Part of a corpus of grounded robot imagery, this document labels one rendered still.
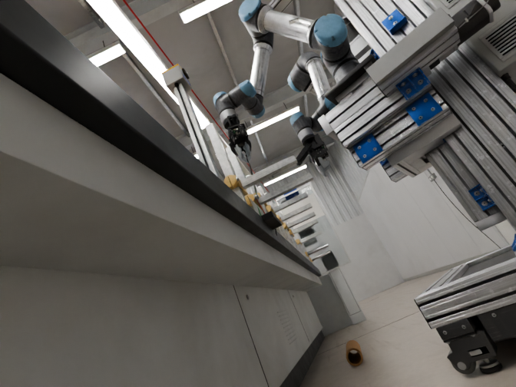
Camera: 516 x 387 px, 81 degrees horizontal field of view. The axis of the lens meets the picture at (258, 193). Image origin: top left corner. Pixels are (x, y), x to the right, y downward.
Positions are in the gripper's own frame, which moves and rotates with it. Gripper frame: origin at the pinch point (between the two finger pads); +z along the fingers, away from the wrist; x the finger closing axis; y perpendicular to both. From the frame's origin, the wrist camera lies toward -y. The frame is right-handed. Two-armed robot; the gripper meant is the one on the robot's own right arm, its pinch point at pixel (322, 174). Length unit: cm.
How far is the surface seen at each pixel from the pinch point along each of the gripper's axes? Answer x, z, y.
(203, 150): -57, -3, -35
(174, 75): -58, -35, -34
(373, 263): 896, -1, 103
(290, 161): -26.4, -0.7, -11.4
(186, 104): -57, -23, -35
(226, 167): -30.7, -9.3, -35.1
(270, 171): -26.4, -0.8, -20.1
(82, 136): -108, 23, -35
